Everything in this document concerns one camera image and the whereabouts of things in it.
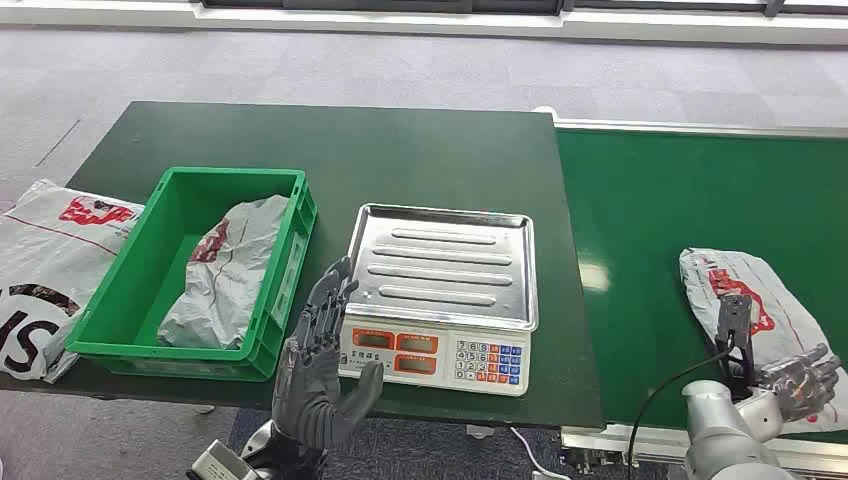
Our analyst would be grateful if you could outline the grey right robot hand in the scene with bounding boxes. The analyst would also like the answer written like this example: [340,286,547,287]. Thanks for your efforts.
[755,343,843,425]

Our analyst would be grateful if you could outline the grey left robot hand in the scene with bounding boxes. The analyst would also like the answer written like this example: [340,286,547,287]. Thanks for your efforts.
[271,256,387,452]

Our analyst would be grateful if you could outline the grey courier bag red logo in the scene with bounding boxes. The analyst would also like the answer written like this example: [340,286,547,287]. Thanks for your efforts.
[678,247,848,436]

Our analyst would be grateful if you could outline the green conveyor belt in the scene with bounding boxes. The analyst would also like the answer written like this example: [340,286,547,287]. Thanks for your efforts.
[555,127,848,446]

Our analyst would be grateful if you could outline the crumpled grey courier bag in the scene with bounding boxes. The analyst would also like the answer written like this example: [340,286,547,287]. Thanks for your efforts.
[156,194,292,351]

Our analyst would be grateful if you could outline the white scale with steel tray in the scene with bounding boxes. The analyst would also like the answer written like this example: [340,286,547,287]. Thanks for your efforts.
[337,202,539,398]

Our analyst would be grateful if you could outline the green plastic crate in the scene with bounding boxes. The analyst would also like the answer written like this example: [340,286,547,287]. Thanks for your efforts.
[64,166,319,384]

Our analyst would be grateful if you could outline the dark green table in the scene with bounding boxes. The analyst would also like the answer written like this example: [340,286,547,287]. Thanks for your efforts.
[0,100,605,431]

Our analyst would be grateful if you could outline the large white bag black letters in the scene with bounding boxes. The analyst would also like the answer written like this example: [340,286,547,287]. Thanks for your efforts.
[0,178,146,386]

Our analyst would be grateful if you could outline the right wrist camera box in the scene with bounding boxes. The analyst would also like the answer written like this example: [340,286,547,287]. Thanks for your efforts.
[714,294,757,397]

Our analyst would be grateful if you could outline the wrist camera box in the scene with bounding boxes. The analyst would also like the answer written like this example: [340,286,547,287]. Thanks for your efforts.
[186,439,261,480]
[714,294,757,397]

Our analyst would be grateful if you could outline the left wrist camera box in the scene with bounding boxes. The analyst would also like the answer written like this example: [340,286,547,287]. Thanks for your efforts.
[186,439,261,480]

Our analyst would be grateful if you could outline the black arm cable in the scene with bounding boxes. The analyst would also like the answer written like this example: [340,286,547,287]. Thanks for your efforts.
[625,337,738,480]

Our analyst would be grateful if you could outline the aluminium conveyor frame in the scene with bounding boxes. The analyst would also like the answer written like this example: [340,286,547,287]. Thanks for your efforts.
[532,105,848,480]

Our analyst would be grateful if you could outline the white power cable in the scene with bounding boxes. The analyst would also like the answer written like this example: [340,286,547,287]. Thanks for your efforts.
[508,427,572,480]

